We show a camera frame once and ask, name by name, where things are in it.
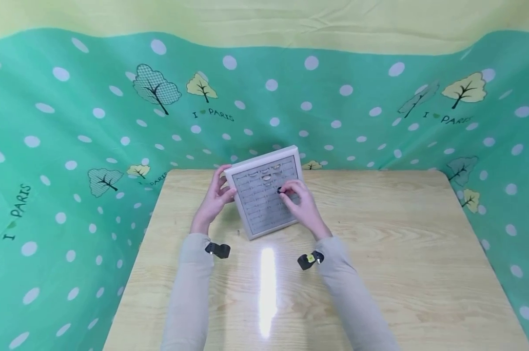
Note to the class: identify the person's right hand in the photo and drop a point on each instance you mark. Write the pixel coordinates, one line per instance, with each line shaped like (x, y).
(307, 210)

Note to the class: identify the person's left hand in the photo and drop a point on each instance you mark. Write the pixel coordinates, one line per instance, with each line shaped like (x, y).
(211, 204)

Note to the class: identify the person's right forearm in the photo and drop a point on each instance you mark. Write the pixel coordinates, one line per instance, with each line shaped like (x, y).
(356, 302)

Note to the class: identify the person's left forearm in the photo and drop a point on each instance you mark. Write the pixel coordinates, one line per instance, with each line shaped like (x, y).
(189, 297)

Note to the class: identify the black wrist band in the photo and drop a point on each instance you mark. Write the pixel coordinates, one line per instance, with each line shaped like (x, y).
(309, 261)
(218, 250)

